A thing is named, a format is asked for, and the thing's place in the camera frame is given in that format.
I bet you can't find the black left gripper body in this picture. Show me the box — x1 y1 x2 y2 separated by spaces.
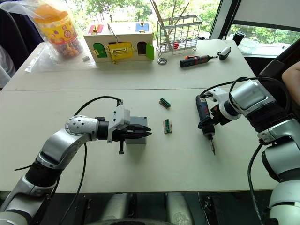
112 125 132 155

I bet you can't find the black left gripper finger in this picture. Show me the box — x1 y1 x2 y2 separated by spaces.
128 125 152 133
128 131 153 140

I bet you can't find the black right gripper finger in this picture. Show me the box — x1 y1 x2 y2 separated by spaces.
198 116 213 129

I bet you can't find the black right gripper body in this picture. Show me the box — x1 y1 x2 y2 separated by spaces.
210 105 229 126

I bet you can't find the grey plastic box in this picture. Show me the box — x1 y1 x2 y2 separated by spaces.
125 115 149 145

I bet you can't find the blue black electric screwdriver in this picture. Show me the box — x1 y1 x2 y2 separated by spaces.
195 93 218 157

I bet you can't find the black red electric screwdriver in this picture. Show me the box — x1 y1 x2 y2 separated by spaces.
179 54 219 69

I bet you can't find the wooden lock puzzle box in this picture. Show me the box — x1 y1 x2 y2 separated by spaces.
83 22 156 65

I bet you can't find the white black handheld device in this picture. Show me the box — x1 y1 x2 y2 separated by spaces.
217 46 232 61

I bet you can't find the dark grey chair back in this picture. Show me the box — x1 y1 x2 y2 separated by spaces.
258 59 286 78

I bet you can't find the silver rounded leg cover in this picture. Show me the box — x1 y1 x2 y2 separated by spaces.
102 193 132 223
165 192 195 225

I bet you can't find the clear plastic container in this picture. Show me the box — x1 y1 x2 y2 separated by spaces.
239 38 260 54

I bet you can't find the black cylindrical cup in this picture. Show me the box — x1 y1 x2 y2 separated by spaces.
232 30 246 47

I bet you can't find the thin wooden stick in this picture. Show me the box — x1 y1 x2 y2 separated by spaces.
150 0 171 47
152 0 173 47
166 2 190 39

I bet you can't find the clear plastic bag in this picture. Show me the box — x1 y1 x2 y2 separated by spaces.
23 0 97 74

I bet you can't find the colourful candy jar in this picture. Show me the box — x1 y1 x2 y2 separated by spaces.
34 3 84 58

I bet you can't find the black office chair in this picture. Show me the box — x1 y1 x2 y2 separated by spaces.
0 8 45 90

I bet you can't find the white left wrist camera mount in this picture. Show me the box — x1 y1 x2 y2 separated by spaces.
107 104 131 144

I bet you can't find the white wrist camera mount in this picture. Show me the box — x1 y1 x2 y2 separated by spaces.
107 104 131 144
205 88 241 120

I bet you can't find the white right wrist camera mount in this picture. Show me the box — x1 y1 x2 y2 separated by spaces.
205 88 241 120

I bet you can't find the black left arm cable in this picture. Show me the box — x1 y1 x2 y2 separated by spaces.
58 95 124 225

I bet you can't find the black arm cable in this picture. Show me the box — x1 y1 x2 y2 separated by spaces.
58 95 124 225
201 76 293 225

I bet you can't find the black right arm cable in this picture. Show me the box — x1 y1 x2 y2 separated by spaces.
201 76 293 225

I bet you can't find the metal wire rack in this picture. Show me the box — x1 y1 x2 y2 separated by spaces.
156 14 203 56

